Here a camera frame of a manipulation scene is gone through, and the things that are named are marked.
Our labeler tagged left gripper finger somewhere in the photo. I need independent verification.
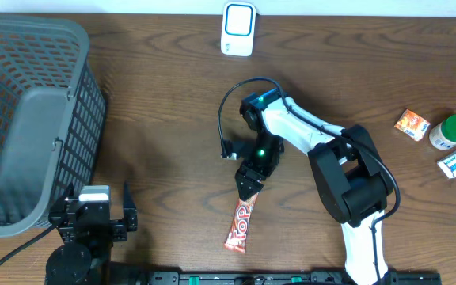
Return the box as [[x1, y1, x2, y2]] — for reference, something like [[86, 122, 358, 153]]
[[123, 181, 137, 222], [59, 183, 74, 202]]

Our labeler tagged red Top chocolate bar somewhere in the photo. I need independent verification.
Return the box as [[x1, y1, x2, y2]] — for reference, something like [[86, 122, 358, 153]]
[[224, 193, 259, 253]]

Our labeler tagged orange tissue pack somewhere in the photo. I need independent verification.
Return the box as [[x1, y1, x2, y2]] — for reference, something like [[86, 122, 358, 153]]
[[394, 109, 431, 142]]

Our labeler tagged green lid white jar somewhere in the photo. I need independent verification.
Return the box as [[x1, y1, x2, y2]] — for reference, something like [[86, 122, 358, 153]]
[[429, 114, 456, 150]]

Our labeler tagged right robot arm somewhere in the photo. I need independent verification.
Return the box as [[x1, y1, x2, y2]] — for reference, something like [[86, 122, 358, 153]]
[[232, 89, 397, 284]]

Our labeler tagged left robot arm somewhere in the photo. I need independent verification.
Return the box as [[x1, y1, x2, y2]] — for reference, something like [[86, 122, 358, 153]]
[[45, 183, 148, 284]]

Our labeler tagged white barcode scanner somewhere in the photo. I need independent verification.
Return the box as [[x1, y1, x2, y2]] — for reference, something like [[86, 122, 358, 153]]
[[220, 2, 257, 57]]

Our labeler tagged grey plastic shopping basket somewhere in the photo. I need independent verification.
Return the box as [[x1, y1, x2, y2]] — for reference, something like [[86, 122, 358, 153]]
[[0, 14, 107, 238]]

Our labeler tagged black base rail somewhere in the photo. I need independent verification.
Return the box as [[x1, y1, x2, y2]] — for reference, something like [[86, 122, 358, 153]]
[[135, 271, 443, 285]]

